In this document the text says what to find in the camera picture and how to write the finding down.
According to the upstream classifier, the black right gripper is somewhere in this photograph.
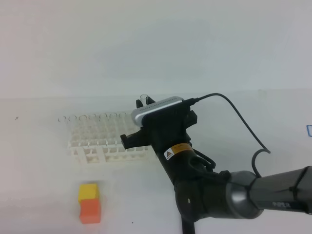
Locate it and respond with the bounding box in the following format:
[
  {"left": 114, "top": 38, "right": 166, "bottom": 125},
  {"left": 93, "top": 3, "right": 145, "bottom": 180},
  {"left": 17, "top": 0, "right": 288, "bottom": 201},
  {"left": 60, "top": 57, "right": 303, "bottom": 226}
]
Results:
[{"left": 120, "top": 96, "right": 198, "bottom": 171}]

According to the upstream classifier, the clear glass test tube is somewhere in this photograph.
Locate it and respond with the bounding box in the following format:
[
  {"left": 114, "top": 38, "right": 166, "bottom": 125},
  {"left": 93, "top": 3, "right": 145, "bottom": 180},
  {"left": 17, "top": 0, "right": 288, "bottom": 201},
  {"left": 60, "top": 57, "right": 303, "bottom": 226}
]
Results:
[{"left": 140, "top": 94, "right": 149, "bottom": 106}]

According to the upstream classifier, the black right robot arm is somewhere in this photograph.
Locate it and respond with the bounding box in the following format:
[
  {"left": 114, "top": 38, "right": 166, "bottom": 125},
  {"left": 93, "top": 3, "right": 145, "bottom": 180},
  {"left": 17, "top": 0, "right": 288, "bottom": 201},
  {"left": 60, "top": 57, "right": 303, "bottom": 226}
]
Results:
[{"left": 121, "top": 97, "right": 312, "bottom": 223}]

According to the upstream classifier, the white test tube rack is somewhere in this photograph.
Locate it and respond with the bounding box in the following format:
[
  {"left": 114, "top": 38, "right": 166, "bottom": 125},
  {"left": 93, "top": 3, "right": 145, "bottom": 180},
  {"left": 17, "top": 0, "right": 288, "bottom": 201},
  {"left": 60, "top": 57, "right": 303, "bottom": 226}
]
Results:
[{"left": 59, "top": 112, "right": 153, "bottom": 167}]

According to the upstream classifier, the yellow foam block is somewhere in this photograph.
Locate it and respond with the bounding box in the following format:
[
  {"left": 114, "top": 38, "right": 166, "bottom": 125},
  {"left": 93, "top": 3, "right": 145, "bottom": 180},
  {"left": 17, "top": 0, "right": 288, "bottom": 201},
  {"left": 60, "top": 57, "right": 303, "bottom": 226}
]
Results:
[{"left": 78, "top": 183, "right": 99, "bottom": 203}]

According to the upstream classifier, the orange foam block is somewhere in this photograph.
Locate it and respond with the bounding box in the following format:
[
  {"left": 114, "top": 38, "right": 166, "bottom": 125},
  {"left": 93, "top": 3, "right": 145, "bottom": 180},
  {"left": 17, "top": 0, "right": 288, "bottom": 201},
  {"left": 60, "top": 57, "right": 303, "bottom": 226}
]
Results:
[{"left": 79, "top": 198, "right": 101, "bottom": 224}]

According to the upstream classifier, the blue square marker sticker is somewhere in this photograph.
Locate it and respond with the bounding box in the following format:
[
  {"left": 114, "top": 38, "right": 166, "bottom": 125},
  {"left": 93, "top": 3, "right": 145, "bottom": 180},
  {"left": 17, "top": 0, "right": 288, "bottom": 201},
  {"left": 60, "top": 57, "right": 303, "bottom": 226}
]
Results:
[{"left": 306, "top": 125, "right": 312, "bottom": 137}]

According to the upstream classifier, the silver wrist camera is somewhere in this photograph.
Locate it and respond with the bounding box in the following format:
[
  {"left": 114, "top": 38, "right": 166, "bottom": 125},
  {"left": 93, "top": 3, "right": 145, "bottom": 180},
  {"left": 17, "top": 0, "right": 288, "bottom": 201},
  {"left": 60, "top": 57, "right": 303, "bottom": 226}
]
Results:
[{"left": 131, "top": 96, "right": 184, "bottom": 127}]

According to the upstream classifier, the black camera cable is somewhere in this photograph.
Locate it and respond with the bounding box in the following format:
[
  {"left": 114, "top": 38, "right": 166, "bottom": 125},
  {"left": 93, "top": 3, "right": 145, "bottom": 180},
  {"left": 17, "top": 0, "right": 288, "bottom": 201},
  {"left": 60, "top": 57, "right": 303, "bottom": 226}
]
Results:
[{"left": 186, "top": 92, "right": 272, "bottom": 177}]

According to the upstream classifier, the black camera stand pole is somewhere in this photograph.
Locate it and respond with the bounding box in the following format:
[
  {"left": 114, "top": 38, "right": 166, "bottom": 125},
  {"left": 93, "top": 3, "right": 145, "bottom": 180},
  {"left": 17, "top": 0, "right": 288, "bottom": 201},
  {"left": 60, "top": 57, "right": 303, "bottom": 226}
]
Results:
[{"left": 181, "top": 217, "right": 195, "bottom": 234}]

